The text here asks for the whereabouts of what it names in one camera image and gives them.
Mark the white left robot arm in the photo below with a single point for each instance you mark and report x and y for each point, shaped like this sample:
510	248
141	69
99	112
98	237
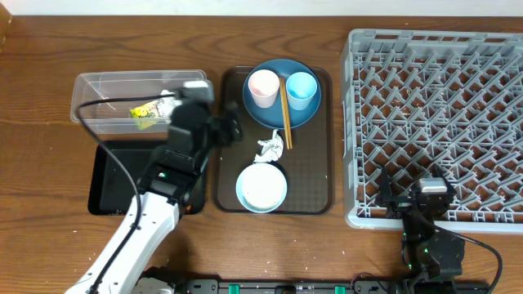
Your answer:
161	196

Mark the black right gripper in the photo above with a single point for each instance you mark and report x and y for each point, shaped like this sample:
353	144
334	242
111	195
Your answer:
400	204

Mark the light blue bowl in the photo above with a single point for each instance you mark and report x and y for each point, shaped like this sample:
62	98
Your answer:
261	188

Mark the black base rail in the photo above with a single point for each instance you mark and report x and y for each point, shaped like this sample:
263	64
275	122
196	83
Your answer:
162	280

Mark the pink cup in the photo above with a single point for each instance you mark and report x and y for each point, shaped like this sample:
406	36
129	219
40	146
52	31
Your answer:
263	85

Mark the brown serving tray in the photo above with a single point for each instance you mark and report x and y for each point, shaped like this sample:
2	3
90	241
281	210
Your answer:
308	167

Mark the dark blue plate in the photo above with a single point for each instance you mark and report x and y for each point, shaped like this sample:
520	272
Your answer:
272	116

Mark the clear plastic bin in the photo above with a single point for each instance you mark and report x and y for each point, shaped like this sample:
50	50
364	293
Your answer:
118	118

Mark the grey dishwasher rack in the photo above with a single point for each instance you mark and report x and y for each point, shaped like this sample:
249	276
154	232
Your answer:
413	100

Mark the white napkin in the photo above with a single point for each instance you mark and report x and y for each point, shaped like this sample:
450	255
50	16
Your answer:
167	94

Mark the white tissue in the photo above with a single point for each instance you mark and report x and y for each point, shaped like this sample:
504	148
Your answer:
271	150

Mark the yellow foil snack wrapper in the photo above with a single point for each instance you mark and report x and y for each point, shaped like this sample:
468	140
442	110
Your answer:
149	112

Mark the black tray bin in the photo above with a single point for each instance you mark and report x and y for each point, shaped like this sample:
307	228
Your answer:
111	192

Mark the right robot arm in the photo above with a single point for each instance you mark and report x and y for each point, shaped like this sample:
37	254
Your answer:
433	257

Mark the light blue cup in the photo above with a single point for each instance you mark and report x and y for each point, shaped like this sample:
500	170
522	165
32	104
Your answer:
301	88

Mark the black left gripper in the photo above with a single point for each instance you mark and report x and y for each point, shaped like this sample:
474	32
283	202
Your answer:
225	126

